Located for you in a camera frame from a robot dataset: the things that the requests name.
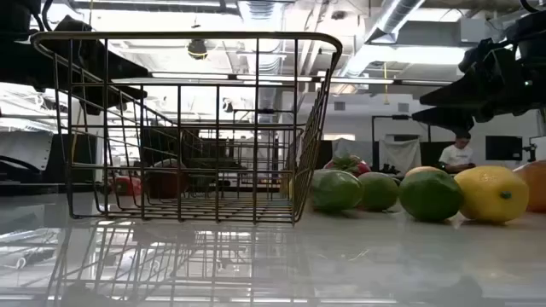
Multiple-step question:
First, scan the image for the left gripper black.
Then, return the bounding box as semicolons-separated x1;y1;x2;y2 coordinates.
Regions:
0;17;149;115

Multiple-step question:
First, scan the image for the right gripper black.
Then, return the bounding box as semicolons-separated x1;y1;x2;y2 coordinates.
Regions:
410;37;546;132

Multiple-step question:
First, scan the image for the metal wire basket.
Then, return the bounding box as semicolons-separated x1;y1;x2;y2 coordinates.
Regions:
29;30;344;226
191;125;305;201

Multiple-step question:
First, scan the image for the orange pepper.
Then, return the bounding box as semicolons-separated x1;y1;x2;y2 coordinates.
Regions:
404;165;447;179

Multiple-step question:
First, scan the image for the green lime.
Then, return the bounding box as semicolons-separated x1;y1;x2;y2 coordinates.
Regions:
398;169;465;223
359;171;401;212

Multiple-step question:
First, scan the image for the red chili pepper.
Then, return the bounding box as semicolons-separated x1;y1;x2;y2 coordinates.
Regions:
111;174;142;197

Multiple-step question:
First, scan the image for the orange fruit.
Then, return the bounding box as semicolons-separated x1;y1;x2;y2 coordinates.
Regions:
513;159;546;213

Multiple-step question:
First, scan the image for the dark red apple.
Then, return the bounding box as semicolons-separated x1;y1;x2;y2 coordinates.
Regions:
147;159;192;200

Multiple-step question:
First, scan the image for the red fruit with green calyx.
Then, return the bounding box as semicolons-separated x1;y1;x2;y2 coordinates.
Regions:
322;153;373;178

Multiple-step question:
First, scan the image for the green cucumber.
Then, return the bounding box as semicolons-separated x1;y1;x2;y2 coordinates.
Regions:
310;169;365;213

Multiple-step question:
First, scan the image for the person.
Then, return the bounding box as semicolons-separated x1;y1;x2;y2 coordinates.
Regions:
438;130;477;174

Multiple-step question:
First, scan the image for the black monitor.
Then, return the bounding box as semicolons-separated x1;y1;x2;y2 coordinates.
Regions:
485;135;524;162

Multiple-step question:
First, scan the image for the black ceiling dome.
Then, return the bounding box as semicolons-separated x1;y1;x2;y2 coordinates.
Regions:
187;38;209;61

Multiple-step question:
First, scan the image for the white cloth cover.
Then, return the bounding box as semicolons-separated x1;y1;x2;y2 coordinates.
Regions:
378;138;422;174

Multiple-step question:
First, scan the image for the white panel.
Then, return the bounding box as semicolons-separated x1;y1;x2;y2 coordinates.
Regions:
0;130;55;171

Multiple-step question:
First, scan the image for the black metal frame stand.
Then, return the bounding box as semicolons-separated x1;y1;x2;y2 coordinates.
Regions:
371;113;432;171

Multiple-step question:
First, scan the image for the silver ceiling duct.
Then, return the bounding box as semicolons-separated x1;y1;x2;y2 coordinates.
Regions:
340;0;427;78

